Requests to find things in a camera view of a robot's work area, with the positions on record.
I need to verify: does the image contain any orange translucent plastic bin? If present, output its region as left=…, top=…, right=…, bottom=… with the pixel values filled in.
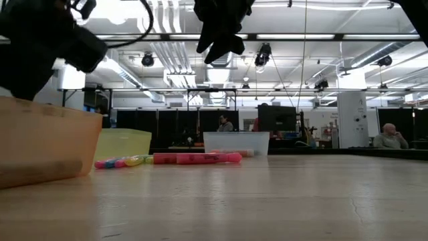
left=0, top=96, right=104, bottom=190

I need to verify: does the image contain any white round pillar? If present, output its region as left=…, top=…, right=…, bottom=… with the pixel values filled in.
left=336, top=90, right=368, bottom=149

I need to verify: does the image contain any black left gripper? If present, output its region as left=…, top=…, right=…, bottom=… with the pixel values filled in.
left=0, top=19, right=108, bottom=101

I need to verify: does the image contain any thin hanging cable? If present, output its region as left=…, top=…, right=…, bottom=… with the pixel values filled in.
left=296, top=0, right=308, bottom=113

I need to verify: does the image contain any yellow translucent plastic bin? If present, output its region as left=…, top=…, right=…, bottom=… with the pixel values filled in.
left=93, top=128, right=152, bottom=161

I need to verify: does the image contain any black hanging spotlight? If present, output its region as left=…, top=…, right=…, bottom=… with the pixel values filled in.
left=313, top=78, right=330, bottom=92
left=140, top=52, right=156, bottom=68
left=375, top=54, right=394, bottom=68
left=253, top=42, right=273, bottom=68

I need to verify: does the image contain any black computer monitor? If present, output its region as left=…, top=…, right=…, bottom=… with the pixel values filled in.
left=257, top=104, right=298, bottom=133

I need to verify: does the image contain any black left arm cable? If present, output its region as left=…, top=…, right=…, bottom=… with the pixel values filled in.
left=106, top=0, right=155, bottom=50

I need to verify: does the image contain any black curtain partition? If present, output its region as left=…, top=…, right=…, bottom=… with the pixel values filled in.
left=377, top=107, right=428, bottom=151
left=116, top=109, right=240, bottom=149

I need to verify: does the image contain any clear plastic bin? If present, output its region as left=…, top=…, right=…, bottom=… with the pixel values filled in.
left=203, top=131, right=271, bottom=157

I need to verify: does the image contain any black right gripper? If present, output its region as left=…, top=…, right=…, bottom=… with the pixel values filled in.
left=193, top=0, right=255, bottom=64

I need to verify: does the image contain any person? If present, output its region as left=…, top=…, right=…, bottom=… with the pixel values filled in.
left=251, top=102, right=284, bottom=139
left=217, top=114, right=235, bottom=133
left=372, top=122, right=409, bottom=150

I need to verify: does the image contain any multicolour small marker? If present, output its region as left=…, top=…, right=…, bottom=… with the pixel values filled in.
left=124, top=155, right=146, bottom=167

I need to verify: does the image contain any black distant truss frame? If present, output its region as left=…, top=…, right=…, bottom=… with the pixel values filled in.
left=56, top=86, right=428, bottom=113

